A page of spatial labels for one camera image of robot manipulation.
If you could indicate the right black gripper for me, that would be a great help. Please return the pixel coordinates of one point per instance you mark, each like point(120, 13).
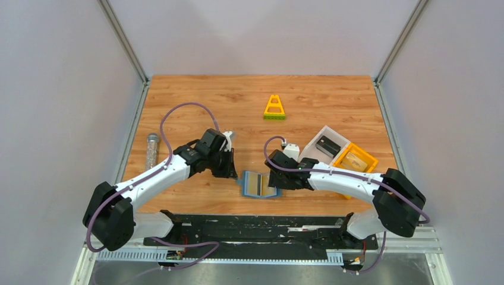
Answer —
point(281, 177)

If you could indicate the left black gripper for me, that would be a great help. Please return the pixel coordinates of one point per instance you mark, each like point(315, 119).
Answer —
point(226, 164)

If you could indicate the blue card holder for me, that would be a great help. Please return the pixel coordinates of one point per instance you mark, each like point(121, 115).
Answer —
point(242, 182)

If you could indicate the gold credit card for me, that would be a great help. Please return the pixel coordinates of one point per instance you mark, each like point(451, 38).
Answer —
point(256, 186)

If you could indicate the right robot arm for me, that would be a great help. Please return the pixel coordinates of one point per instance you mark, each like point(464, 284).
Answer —
point(397, 203)

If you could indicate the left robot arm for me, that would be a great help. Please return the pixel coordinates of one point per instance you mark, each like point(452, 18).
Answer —
point(112, 218)

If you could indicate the white plastic bin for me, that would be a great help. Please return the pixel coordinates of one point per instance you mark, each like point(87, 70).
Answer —
point(310, 150)

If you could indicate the black box in bin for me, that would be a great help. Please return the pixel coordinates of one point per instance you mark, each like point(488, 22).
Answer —
point(328, 147)

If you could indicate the tan item in yellow bin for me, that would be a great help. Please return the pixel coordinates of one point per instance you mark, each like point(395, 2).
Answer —
point(353, 162)

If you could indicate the yellow green toy block stand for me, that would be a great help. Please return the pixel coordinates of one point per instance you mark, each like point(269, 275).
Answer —
point(274, 109)

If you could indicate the clear glitter tube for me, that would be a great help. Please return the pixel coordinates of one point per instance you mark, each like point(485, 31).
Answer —
point(152, 151)

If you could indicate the yellow plastic bin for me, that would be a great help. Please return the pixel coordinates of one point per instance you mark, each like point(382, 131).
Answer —
point(368, 158)

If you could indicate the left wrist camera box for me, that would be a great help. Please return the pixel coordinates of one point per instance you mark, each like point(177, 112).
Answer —
point(227, 146)

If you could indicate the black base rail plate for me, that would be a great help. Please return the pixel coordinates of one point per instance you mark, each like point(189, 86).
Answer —
point(266, 237)

